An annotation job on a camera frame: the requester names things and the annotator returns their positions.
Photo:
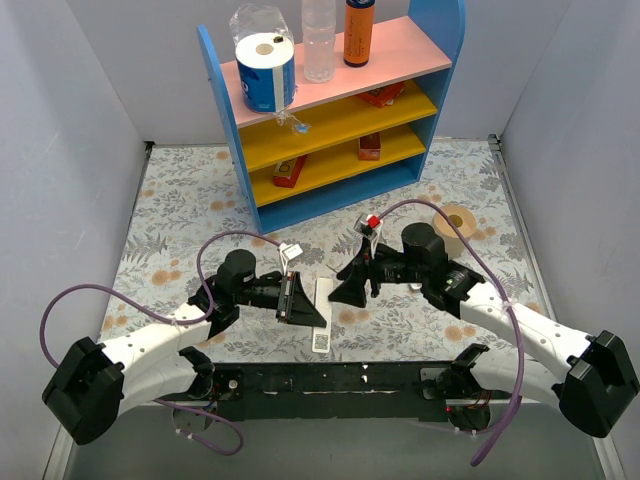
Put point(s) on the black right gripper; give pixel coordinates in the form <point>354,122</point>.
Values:
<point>371,271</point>

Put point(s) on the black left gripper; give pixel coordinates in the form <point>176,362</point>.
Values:
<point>286,297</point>

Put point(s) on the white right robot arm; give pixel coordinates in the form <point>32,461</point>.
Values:
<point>590,379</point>

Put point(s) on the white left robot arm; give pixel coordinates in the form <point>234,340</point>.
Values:
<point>95,383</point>

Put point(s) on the floral table mat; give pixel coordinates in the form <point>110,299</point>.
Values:
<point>190,213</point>

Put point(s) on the brown paper roll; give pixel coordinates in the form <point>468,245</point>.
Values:
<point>464,221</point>

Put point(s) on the red box lower shelf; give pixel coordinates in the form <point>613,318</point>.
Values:
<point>286,173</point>

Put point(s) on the orange box middle shelf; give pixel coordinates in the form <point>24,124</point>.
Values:
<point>369,148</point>

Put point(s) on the orange box shelf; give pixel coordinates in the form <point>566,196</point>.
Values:
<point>383,96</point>
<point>369,148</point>

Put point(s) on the blue shelf unit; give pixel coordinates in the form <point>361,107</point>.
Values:
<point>420,48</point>

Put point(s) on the small plastic wrapper scrap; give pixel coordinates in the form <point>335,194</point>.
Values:
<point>286,119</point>

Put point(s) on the orange box top shelf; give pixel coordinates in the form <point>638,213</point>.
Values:
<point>383,96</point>

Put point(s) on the blue wrapped toilet paper roll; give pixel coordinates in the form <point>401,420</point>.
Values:
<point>265,57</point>

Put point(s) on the orange bottle black cap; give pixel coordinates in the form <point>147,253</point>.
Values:
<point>359,20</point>

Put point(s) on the clear plastic water bottle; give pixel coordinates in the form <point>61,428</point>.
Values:
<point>318,20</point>

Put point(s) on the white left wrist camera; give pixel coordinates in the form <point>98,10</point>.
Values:
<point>287,253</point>

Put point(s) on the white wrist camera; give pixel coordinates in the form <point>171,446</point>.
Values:
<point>287,253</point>
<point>369,227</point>

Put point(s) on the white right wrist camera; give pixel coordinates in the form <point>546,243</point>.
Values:
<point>369,227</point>

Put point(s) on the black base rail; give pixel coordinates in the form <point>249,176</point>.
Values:
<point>426,391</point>

